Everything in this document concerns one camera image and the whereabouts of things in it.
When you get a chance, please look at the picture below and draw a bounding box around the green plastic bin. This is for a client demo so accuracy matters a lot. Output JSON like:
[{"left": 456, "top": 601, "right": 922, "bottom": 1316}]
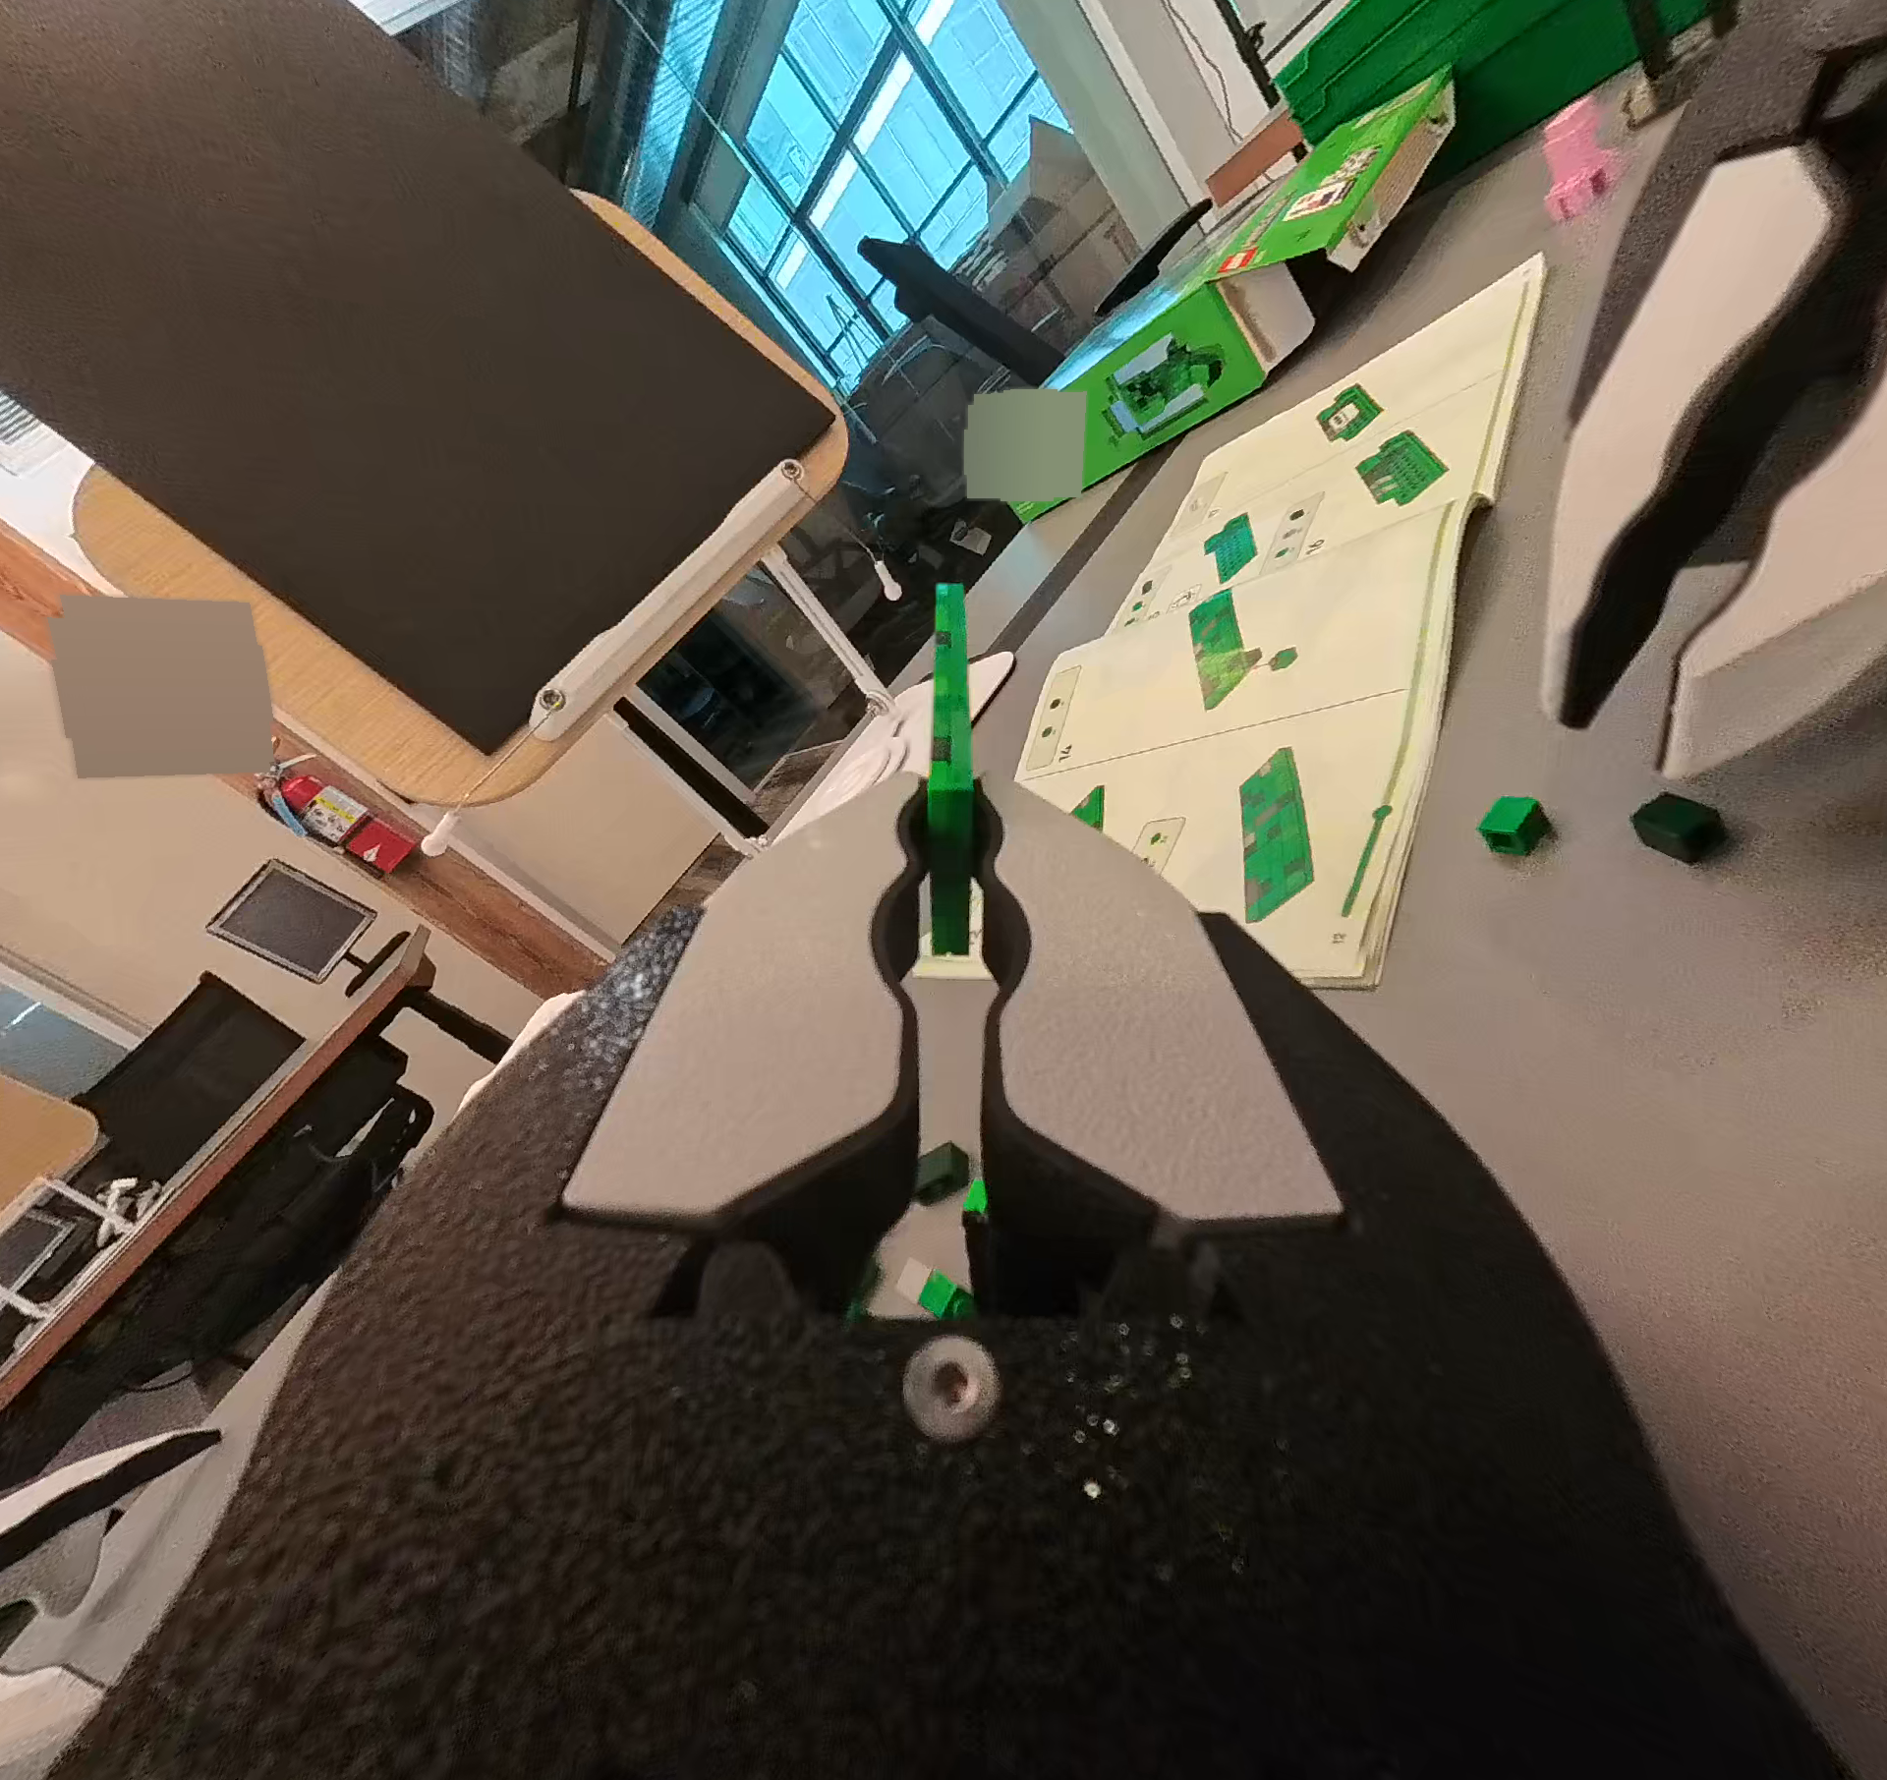
[{"left": 1270, "top": 0, "right": 1822, "bottom": 190}]

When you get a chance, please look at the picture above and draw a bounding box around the red fire extinguisher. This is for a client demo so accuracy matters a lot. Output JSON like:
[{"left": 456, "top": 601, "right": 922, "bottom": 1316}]
[{"left": 265, "top": 766, "right": 372, "bottom": 851}]

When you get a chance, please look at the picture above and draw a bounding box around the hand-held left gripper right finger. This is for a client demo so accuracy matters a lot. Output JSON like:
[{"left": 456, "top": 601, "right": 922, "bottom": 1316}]
[{"left": 979, "top": 782, "right": 1347, "bottom": 1240}]

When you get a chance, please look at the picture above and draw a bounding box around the pink brick pig figure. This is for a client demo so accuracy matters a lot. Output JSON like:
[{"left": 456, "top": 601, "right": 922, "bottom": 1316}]
[{"left": 1539, "top": 96, "right": 1616, "bottom": 220}]

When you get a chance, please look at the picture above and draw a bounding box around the green toy set box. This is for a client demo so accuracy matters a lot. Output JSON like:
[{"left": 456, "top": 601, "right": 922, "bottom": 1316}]
[{"left": 1032, "top": 71, "right": 1459, "bottom": 520}]

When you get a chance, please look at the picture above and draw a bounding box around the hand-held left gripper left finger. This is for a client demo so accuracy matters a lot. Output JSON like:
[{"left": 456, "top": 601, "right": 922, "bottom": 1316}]
[{"left": 560, "top": 774, "right": 924, "bottom": 1240}]

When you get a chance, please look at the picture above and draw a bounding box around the black board on white stand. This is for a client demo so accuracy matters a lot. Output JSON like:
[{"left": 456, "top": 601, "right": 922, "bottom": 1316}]
[{"left": 0, "top": 0, "right": 1020, "bottom": 853}]

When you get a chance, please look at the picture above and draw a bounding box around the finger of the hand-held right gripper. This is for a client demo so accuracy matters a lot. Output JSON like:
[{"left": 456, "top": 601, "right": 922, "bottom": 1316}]
[
  {"left": 1657, "top": 371, "right": 1887, "bottom": 780},
  {"left": 1539, "top": 143, "right": 1846, "bottom": 733}
]

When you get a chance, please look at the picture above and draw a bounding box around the small dark green brick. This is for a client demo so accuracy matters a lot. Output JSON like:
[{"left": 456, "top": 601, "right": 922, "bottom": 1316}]
[{"left": 1630, "top": 792, "right": 1728, "bottom": 864}]

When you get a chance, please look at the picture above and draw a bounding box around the green brick plate assembly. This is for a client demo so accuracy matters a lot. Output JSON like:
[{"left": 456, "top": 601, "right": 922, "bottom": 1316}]
[{"left": 916, "top": 583, "right": 983, "bottom": 959}]

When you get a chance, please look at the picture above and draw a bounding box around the open building instruction booklet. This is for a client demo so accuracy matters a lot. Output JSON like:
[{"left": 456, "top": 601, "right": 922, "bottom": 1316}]
[{"left": 1014, "top": 251, "right": 1551, "bottom": 988}]

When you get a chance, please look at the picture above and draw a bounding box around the black office chair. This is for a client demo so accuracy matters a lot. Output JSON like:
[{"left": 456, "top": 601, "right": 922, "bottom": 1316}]
[
  {"left": 73, "top": 976, "right": 436, "bottom": 1369},
  {"left": 857, "top": 236, "right": 1064, "bottom": 389}
]

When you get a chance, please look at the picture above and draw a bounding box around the black brick tower model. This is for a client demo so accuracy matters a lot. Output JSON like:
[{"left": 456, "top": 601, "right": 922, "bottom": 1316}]
[{"left": 1580, "top": 0, "right": 1734, "bottom": 131}]

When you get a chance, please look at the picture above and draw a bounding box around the grey desk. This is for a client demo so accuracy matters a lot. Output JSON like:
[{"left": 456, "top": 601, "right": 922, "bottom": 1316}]
[{"left": 708, "top": 92, "right": 1887, "bottom": 1780}]

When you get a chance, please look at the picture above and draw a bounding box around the pile of loose small bricks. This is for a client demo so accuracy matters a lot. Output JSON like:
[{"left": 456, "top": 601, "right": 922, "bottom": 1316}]
[{"left": 847, "top": 1143, "right": 991, "bottom": 1322}]

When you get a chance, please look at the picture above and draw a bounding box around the small dark wall panel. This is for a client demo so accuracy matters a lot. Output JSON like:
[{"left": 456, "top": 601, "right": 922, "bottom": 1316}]
[{"left": 206, "top": 858, "right": 378, "bottom": 986}]

